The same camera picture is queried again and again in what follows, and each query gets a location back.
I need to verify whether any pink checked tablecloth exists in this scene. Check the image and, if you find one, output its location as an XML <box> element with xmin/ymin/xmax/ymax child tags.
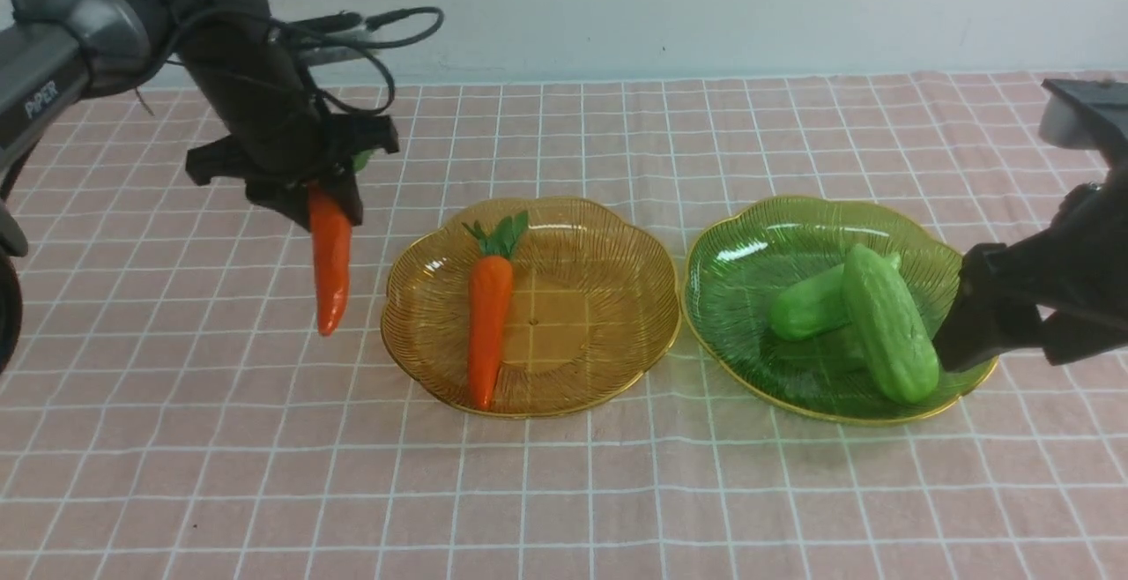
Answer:
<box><xmin>1</xmin><ymin>73</ymin><xmax>1127</xmax><ymax>579</ymax></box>

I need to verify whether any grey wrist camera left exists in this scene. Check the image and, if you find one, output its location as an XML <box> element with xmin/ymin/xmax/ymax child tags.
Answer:
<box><xmin>285</xmin><ymin>12</ymin><xmax>390</xmax><ymax>67</ymax></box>

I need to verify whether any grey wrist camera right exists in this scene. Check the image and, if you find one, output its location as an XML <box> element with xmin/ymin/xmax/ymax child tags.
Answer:
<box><xmin>1038</xmin><ymin>78</ymin><xmax>1127</xmax><ymax>167</ymax></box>

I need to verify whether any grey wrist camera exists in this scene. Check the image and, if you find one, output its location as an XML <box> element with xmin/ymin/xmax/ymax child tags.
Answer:
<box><xmin>1038</xmin><ymin>78</ymin><xmax>1127</xmax><ymax>167</ymax></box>
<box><xmin>285</xmin><ymin>12</ymin><xmax>390</xmax><ymax>67</ymax></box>

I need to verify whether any green transparent plastic plate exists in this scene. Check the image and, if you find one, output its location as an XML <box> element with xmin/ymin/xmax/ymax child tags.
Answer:
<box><xmin>681</xmin><ymin>196</ymin><xmax>999</xmax><ymax>427</ymax></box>

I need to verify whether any orange toy carrot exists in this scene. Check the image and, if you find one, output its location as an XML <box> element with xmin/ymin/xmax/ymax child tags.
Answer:
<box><xmin>462</xmin><ymin>210</ymin><xmax>529</xmax><ymax>411</ymax></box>
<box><xmin>307</xmin><ymin>183</ymin><xmax>353</xmax><ymax>339</ymax></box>

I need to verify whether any black camera cable left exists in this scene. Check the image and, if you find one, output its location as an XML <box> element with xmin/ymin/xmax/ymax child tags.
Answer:
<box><xmin>132</xmin><ymin>5</ymin><xmax>446</xmax><ymax>123</ymax></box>

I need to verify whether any amber transparent plastic plate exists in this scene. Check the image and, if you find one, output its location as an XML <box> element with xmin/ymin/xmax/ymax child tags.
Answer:
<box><xmin>380</xmin><ymin>196</ymin><xmax>680</xmax><ymax>419</ymax></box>

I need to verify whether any green toy cucumber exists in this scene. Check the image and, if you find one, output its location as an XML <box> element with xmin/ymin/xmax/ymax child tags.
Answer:
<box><xmin>768</xmin><ymin>255</ymin><xmax>900</xmax><ymax>340</ymax></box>
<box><xmin>841</xmin><ymin>245</ymin><xmax>941</xmax><ymax>405</ymax></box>

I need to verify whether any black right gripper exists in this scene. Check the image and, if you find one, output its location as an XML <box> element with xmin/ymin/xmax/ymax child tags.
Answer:
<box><xmin>933</xmin><ymin>179</ymin><xmax>1127</xmax><ymax>374</ymax></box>

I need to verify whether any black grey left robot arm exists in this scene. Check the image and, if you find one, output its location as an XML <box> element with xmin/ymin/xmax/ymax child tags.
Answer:
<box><xmin>1</xmin><ymin>0</ymin><xmax>400</xmax><ymax>229</ymax></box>

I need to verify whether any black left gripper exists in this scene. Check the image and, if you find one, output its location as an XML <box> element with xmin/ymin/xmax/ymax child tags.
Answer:
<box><xmin>174</xmin><ymin>0</ymin><xmax>400</xmax><ymax>232</ymax></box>

